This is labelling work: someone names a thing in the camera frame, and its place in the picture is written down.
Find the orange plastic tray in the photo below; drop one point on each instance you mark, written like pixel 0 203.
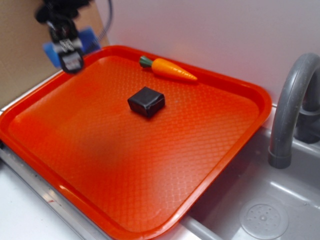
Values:
pixel 135 177

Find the black cube block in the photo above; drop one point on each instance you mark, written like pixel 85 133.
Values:
pixel 146 102

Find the orange toy carrot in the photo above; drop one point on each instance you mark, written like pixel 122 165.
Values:
pixel 167 69

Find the light wooden board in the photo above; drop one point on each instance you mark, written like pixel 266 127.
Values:
pixel 96 16

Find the grey toy faucet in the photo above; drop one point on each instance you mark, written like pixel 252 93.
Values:
pixel 297 115

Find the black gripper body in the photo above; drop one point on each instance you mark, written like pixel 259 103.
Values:
pixel 59 15

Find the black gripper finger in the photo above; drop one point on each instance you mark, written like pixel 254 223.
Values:
pixel 70 54

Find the brown cardboard panel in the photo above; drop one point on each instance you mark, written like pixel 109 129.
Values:
pixel 23 63

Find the grey sink drain cover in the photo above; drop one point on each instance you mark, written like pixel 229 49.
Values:
pixel 264 221

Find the blue rectangular block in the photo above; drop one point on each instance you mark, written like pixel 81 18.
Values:
pixel 89 42

